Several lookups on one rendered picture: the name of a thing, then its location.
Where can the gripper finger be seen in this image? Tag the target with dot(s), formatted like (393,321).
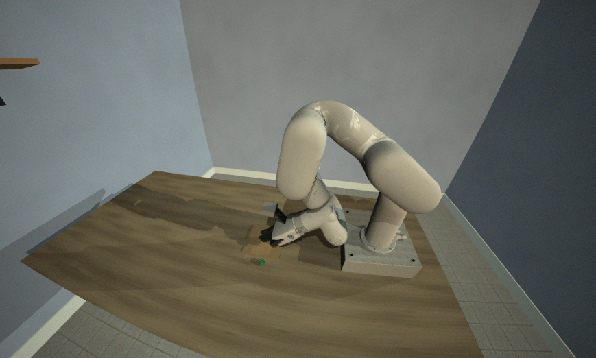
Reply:
(268,231)
(266,237)

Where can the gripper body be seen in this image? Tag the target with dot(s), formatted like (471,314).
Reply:
(287,231)

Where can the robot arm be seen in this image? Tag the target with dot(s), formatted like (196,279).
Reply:
(403,185)

